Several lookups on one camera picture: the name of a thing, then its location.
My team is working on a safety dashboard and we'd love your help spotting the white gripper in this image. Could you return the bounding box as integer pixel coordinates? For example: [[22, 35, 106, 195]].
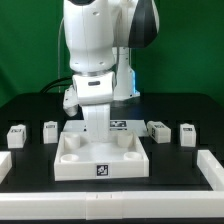
[[73, 72, 115, 142]]

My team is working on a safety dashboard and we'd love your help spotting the white square table top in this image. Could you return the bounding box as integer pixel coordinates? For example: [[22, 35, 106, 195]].
[[54, 130, 149, 181]]

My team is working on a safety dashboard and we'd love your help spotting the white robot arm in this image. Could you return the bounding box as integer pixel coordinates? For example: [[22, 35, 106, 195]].
[[63, 0, 159, 142]]

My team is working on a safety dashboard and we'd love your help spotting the white U-shaped obstacle fence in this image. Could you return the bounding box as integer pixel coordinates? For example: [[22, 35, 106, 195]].
[[0, 150, 224, 220]]

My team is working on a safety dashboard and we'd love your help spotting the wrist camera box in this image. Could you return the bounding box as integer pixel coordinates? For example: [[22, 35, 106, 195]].
[[63, 86, 78, 117]]

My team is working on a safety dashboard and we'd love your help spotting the white marker base plate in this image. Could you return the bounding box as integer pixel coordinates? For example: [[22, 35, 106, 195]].
[[63, 120, 148, 137]]

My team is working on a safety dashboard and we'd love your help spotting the black cable bundle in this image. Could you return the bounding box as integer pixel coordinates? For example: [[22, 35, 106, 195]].
[[39, 76, 74, 94]]

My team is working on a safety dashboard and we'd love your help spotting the white cable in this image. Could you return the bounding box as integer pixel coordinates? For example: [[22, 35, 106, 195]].
[[57, 17, 66, 94]]

